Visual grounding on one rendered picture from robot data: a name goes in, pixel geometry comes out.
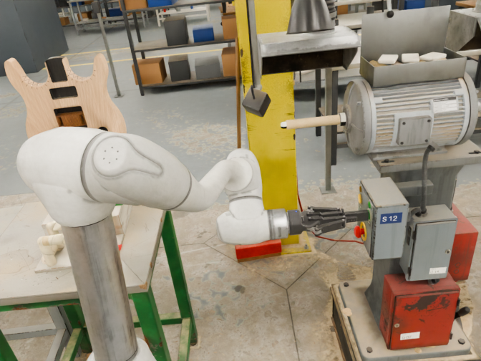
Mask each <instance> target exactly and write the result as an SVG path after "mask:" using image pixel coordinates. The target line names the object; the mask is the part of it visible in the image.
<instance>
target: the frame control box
mask: <svg viewBox="0 0 481 361"><path fill-rule="evenodd" d="M361 184H362V186H363V193H360V191H359V194H360V195H361V203H359V205H358V211H360V210H369V212H370V220H368V221H357V226H359V227H360V228H363V229H364V235H361V240H362V241H363V244H364V246H365V248H366V250H367V252H368V255H369V257H371V260H380V259H394V258H402V257H403V250H404V240H405V233H406V227H407V216H408V210H409V203H408V202H407V200H406V198H405V197H404V196H403V195H402V193H401V192H400V190H399V189H398V188H397V186H396V185H395V183H394V181H393V180H392V179H391V178H390V177H386V178H372V179H365V180H361V181H360V183H359V185H361ZM369 200H371V203H372V209H371V210H370V209H369V207H368V201H369ZM410 212H411V216H410V218H411V217H412V216H413V215H415V216H416V217H418V218H421V217H422V213H421V209H420V208H414V209H412V210H411V211H410Z"/></svg>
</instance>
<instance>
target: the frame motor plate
mask: <svg viewBox="0 0 481 361"><path fill-rule="evenodd" d="M444 147H445V149H446V150H447V153H443V154H436V155H429V156H428V164H427V168H441V167H449V166H456V165H469V164H477V163H481V149H480V148H479V147H478V146H476V145H475V144H474V143H473V142H472V141H471V140H468V141H466V142H465V143H463V144H461V145H445V146H444ZM367 155H368V156H369V154H368V153H367ZM369 158H370V160H371V161H372V163H373V164H374V166H375V167H376V169H377V170H378V171H379V173H391V172H399V171H406V170H420V169H422V161H423V155H422V156H414V157H407V158H394V159H385V160H372V159H371V157H370V156H369Z"/></svg>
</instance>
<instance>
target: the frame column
mask: <svg viewBox="0 0 481 361"><path fill-rule="evenodd" d="M463 167H464V165H456V166H449V167H441V168H428V169H427V180H430V181H431V182H432V183H433V185H434V187H433V191H432V194H427V200H426V206H434V205H442V204H445V205H446V206H447V207H448V209H449V210H450V209H451V205H452V197H453V193H454V189H455V181H456V177H457V174H458V173H459V172H460V171H461V169H462V168H463ZM386 177H390V178H391V179H392V180H393V181H394V183H401V182H409V181H421V180H422V169H420V170H406V171H399V172H391V173H381V176H380V178H386ZM405 198H406V200H407V202H408V203H409V208H413V207H420V206H421V195H418V196H405ZM399 261H400V258H394V259H380V260H374V265H373V275H372V281H371V284H370V285H369V287H368V288H367V289H366V291H365V292H364V293H365V296H366V299H367V301H368V303H369V306H370V308H371V311H372V314H373V315H374V318H375V321H376V324H377V326H378V328H379V323H380V315H381V307H382V293H383V286H384V275H385V274H400V273H404V272H403V270H402V268H401V266H400V265H399ZM379 331H381V330H380V328H379Z"/></svg>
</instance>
